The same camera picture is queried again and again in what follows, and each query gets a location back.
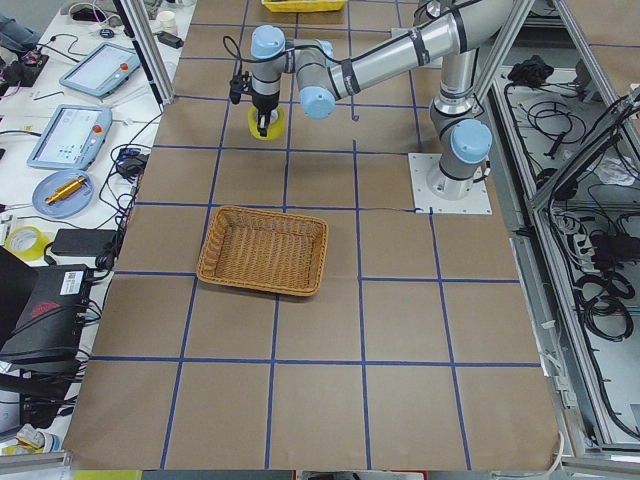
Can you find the teach pendant near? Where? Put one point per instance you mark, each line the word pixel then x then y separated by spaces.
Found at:
pixel 72 138

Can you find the teach pendant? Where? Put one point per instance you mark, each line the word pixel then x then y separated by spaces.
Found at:
pixel 72 138
pixel 102 71

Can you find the black laptop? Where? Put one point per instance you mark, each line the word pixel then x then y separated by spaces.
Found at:
pixel 40 308

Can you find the brown wicker basket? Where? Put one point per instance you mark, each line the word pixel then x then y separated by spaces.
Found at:
pixel 265 251

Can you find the spare yellow tape roll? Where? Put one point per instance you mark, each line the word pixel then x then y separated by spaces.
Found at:
pixel 27 243

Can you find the black power adapter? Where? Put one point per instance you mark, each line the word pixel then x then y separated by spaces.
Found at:
pixel 82 242

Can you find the white paper cup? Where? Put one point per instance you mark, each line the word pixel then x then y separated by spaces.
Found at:
pixel 167 20

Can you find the yellow plastic basket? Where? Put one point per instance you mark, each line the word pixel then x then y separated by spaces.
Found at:
pixel 303 6

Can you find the teach pendant far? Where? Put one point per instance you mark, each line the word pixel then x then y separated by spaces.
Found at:
pixel 102 71

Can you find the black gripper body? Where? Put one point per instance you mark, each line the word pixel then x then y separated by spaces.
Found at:
pixel 263 102

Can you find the aluminium frame post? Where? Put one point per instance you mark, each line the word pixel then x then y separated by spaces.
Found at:
pixel 137 28

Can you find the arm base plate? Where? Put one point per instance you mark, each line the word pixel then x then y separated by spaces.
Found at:
pixel 434 193

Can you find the blue bowl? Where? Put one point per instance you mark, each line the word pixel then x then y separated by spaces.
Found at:
pixel 63 193

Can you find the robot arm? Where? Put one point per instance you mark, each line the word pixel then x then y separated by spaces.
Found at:
pixel 453 36

